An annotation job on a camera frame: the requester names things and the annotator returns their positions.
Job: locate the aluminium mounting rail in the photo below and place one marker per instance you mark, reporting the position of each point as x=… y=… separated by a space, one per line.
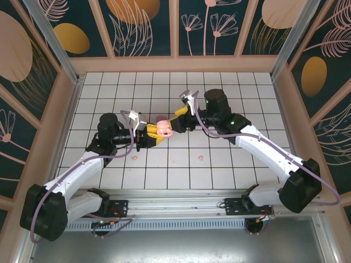
x=175 y=205

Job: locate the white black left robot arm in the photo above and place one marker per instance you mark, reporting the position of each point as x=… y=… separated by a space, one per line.
x=82 y=170

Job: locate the grey metal sheet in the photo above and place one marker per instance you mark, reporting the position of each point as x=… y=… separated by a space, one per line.
x=178 y=246

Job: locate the peach earbud charging case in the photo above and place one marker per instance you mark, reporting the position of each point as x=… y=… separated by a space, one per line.
x=163 y=126

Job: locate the aluminium frame post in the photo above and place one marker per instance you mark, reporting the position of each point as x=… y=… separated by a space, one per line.
x=290 y=41
x=52 y=35

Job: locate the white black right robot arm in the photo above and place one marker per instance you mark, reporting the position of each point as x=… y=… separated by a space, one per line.
x=268 y=148

